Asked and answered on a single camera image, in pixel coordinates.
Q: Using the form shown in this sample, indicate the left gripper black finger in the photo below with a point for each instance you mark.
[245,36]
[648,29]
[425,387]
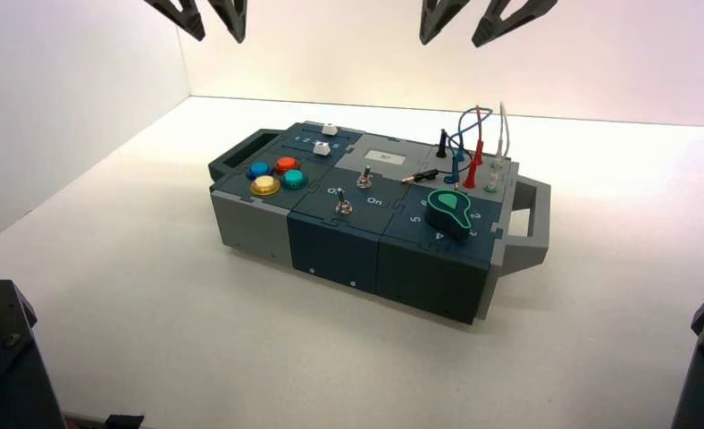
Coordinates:
[230,15]
[180,15]

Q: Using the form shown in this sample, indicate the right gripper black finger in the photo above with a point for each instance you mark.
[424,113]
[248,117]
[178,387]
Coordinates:
[438,18]
[506,21]

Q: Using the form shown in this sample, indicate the small grey display screen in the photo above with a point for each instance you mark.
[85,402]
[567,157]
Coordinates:
[384,156]

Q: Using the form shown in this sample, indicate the white slider knob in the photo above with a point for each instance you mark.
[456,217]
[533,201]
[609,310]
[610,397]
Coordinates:
[321,148]
[329,128]

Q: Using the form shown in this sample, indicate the black gold-tipped banana plug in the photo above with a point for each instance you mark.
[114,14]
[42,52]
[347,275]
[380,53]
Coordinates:
[424,174]

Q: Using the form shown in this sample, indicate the blue round push button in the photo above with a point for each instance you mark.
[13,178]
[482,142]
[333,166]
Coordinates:
[259,170]

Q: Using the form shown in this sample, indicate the red round push button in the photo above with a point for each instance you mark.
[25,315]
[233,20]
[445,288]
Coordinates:
[286,165]

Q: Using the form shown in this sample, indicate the yellow round push button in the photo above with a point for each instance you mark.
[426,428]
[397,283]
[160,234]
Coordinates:
[265,186]

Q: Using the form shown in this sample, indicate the teal round push button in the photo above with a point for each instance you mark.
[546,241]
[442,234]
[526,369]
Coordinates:
[294,179]

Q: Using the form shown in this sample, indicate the black green rotary knob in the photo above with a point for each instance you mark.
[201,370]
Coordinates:
[451,216]

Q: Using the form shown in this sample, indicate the blue grey task board box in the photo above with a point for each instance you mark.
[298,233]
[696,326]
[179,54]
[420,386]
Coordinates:
[328,248]

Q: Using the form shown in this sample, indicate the metal toggle switch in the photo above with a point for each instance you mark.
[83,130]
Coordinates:
[363,179]
[343,205]

